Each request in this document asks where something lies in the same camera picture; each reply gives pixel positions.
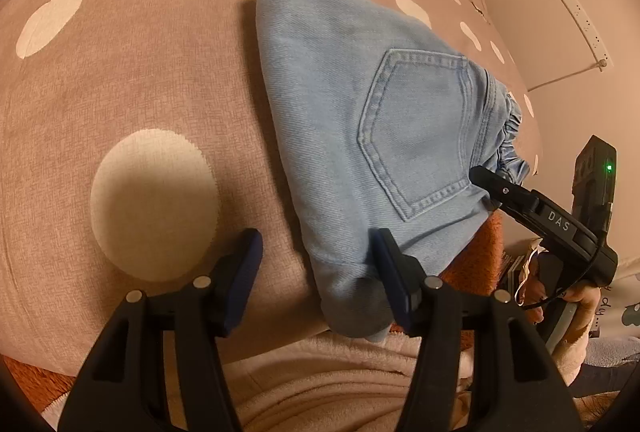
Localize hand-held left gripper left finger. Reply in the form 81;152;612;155
57;228;264;432

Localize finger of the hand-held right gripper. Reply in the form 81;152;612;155
469;166;541;223

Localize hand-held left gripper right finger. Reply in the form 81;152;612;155
370;228;583;432

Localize light blue denim pants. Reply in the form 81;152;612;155
255;0;531;343

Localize person's right forearm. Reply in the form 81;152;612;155
547;299;601;388

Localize person's right hand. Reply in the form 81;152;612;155
520;284;601;328

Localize orange fleece blanket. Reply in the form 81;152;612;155
0;214;503;418

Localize white printed cloth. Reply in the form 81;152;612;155
592;272;640;340

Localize pale pink fleece garment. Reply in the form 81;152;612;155
220;334;476;432

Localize white power strip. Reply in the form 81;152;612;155
556;0;612;72

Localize pink white-spotted blanket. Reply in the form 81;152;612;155
0;0;546;363

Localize white power cable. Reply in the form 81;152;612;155
527;60;608;92

